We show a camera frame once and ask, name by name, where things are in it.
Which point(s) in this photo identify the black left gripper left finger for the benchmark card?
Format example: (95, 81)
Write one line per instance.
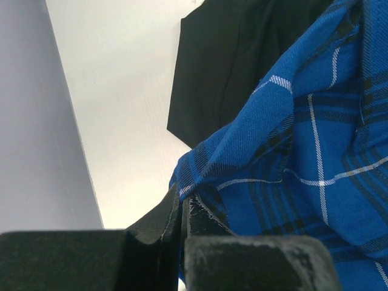
(144, 256)

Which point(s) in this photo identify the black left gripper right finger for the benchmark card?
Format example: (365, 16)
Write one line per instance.
(215, 258)

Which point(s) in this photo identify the blue plaid shirt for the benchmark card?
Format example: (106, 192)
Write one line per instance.
(307, 154)

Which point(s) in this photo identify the black garment on table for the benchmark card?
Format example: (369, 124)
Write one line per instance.
(225, 49)

